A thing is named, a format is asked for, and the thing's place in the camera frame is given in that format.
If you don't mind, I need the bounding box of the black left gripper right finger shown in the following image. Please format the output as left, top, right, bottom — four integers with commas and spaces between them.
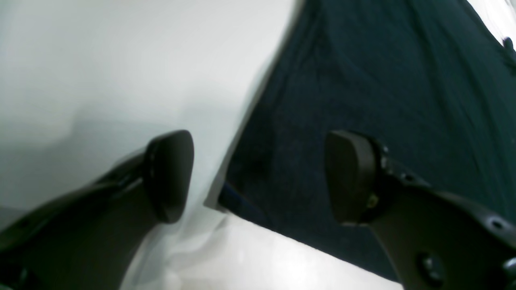
325, 130, 516, 290

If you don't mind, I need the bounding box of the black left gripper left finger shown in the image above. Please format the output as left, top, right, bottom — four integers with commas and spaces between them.
1, 130, 195, 290

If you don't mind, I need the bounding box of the black T-shirt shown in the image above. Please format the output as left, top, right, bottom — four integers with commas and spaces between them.
218, 0, 516, 281

